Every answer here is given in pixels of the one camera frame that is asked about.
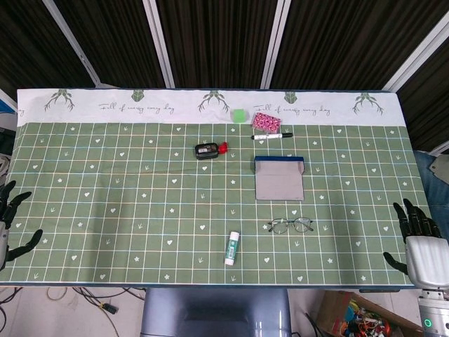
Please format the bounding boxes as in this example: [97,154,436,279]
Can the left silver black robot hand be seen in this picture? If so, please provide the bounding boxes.
[0,180,43,272]

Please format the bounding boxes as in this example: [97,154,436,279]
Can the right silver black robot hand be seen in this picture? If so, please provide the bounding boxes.
[382,198,449,291]

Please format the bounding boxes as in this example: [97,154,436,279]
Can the wire-frame eyeglasses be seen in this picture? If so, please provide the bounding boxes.
[267,216,314,234]

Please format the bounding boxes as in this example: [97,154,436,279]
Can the blue glasses case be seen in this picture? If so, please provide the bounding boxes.
[253,155,306,201]

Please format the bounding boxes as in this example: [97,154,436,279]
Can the cardboard box of colourful toys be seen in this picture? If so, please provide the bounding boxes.
[317,290,424,337]

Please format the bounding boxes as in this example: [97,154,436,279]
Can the blue denim cloth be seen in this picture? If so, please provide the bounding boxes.
[415,150,449,231]

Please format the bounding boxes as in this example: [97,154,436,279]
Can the grey flat plate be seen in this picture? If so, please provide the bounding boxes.
[427,154,449,176]

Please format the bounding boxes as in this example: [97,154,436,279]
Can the blue white board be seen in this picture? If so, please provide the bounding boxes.
[0,88,18,124]

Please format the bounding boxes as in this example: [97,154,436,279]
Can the green grid tablecloth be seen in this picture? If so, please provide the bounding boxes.
[0,87,447,287]

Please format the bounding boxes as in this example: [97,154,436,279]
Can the white green glue stick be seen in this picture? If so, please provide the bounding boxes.
[223,230,241,266]

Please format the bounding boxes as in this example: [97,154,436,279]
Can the white marker pen black cap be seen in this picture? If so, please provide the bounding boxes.
[250,132,294,141]

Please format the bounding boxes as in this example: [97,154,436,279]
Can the black ink bottle red cap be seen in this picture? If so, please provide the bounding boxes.
[194,141,229,161]

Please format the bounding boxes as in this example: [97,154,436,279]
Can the blue-grey robot torso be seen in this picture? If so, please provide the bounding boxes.
[140,288,293,337]

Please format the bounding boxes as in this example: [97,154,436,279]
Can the black floor cable tangle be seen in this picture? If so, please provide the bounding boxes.
[68,286,147,317]

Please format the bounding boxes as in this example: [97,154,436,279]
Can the white partition post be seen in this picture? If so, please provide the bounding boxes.
[382,13,449,93]
[142,0,175,88]
[260,0,297,88]
[41,0,106,88]

